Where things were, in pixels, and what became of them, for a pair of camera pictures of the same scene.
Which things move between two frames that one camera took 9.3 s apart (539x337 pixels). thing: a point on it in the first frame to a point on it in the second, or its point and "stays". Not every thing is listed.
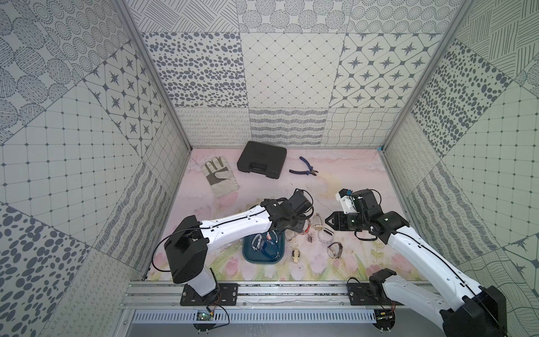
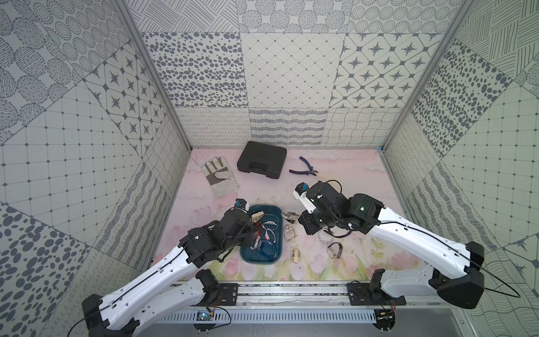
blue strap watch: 271,249 stays
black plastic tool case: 264,159 stays
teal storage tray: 267,248 stays
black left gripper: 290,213 to 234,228
